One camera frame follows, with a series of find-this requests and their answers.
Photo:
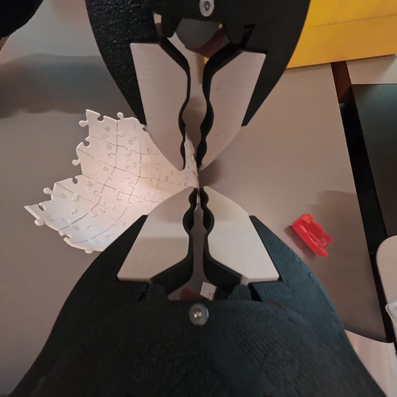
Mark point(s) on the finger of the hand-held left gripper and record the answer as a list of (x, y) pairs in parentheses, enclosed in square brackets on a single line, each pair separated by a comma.
[(158, 93), (235, 93)]

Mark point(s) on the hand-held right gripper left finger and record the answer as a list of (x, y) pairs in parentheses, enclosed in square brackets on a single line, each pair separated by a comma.
[(155, 245)]

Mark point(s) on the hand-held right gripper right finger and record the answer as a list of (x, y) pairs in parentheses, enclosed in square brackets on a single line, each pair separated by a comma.
[(242, 245)]

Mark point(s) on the partly built white puzzle ball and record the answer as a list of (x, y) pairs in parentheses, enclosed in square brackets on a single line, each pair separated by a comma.
[(108, 186)]

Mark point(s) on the person's left forearm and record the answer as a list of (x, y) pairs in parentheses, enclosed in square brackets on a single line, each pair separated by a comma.
[(15, 15)]

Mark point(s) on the person's left hand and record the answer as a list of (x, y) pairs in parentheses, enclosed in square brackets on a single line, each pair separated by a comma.
[(217, 45)]

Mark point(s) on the red plastic case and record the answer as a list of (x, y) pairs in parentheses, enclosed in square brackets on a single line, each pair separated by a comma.
[(311, 235)]

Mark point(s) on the large yellow bin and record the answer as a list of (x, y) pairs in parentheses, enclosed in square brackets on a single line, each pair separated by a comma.
[(347, 31)]

